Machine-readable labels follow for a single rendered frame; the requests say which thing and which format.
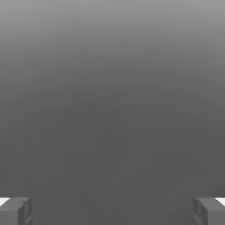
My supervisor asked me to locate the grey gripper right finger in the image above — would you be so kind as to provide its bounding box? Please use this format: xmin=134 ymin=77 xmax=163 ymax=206
xmin=192 ymin=197 xmax=225 ymax=225

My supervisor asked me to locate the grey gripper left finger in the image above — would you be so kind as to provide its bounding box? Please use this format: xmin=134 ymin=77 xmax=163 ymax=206
xmin=0 ymin=197 xmax=33 ymax=225

